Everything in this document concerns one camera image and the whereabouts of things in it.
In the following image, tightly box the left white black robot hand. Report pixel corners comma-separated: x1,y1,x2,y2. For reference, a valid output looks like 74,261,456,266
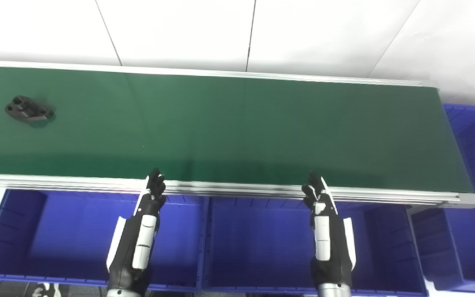
106,167,167,295

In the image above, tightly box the black flanged metal part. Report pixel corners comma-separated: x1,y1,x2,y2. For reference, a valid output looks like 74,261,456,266
5,95,55,123

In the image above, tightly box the green conveyor belt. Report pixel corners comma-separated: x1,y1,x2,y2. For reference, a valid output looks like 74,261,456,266
0,60,475,209

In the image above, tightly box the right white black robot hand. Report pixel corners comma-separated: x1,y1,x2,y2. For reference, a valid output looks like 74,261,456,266
301,171,357,288

